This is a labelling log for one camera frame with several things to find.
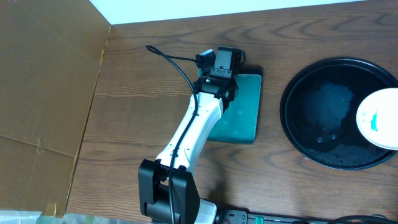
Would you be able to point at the white plate with green stain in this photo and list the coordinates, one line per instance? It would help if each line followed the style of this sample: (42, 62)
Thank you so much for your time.
(376, 118)

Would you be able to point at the rectangular black water tray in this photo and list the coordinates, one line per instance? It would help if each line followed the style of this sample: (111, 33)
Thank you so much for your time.
(238, 124)

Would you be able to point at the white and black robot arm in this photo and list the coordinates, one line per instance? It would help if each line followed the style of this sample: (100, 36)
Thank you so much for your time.
(167, 190)

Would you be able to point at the round black tray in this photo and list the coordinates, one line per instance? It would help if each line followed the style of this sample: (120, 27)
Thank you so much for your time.
(318, 112)

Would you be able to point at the brown cardboard panel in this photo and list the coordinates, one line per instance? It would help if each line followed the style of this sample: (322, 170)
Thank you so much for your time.
(51, 53)

